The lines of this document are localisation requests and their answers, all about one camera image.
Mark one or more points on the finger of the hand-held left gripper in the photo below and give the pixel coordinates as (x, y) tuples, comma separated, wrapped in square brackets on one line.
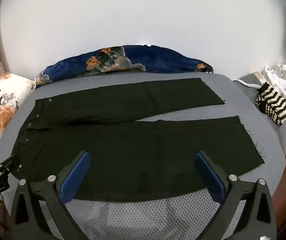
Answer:
[(9, 166)]

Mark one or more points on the black and cream striped knit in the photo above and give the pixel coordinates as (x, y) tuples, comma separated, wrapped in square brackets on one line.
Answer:
[(273, 105)]

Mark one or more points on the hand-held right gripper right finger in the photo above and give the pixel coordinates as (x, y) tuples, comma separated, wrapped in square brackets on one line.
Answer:
[(210, 178)]

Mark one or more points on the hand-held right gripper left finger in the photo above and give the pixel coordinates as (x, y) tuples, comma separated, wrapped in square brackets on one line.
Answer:
[(74, 178)]

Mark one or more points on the blue floral blanket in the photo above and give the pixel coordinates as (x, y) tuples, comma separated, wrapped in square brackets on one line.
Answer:
[(158, 57)]

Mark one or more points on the grey bed sheet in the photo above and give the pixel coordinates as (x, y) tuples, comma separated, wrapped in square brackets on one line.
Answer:
[(248, 80)]

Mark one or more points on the white floral pillow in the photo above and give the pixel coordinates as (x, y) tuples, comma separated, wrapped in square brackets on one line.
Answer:
[(5, 100)]

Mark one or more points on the black pants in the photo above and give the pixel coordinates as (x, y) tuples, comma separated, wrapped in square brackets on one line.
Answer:
[(133, 142)]

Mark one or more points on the grey mesh mat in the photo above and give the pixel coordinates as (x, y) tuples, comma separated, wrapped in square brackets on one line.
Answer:
[(244, 100)]

